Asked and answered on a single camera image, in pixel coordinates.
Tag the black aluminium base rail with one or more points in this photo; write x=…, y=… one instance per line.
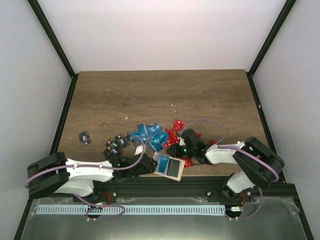
x=158, y=187

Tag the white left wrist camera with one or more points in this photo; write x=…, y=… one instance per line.
x=140, y=149

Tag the black frame post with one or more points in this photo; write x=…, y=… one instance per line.
x=40, y=15
x=280, y=20

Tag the red VIP card top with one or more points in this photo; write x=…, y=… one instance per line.
x=178, y=125

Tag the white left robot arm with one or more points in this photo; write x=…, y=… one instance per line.
x=57, y=174

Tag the red card by holder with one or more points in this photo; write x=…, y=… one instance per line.
x=188, y=162

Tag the red VIP card long diagonal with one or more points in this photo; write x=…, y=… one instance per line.
x=173, y=138

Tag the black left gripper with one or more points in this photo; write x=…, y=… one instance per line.
x=150, y=169

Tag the black frame post left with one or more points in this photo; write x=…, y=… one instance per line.
x=40, y=15

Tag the lone black VIP card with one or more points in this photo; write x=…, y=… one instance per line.
x=84, y=138

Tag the light blue slotted cable duct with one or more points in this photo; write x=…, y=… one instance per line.
x=203, y=210

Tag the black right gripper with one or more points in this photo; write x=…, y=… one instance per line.
x=176, y=152

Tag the black card top of pile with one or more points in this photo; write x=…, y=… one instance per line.
x=122, y=140

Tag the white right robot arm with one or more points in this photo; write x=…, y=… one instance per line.
x=260, y=166

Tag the black frame post right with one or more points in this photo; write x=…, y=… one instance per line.
x=280, y=20

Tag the black card middle of pile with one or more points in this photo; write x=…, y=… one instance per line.
x=112, y=144

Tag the blue vip card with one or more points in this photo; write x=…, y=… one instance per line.
x=142, y=132
x=158, y=140
x=163, y=161

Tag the blue card top with chip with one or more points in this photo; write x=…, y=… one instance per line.
x=153, y=130

